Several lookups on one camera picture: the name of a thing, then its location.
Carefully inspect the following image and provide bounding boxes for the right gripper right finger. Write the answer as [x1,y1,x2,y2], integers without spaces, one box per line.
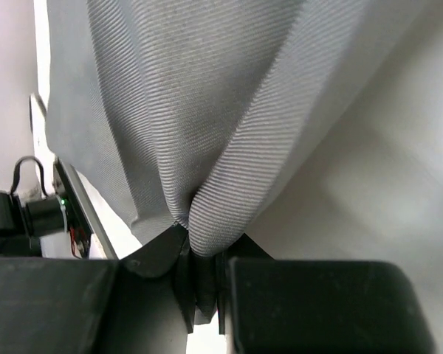
[216,236,434,353]

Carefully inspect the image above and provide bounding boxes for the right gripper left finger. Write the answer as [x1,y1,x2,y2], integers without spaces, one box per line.
[0,226,194,353]

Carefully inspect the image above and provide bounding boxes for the grey pleated skirt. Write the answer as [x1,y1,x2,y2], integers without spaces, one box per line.
[46,0,435,327]

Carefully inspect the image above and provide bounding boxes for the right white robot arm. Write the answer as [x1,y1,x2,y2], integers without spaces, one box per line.
[0,162,436,353]

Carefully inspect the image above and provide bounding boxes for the aluminium table rail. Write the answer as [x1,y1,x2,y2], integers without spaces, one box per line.
[53,159,117,259]

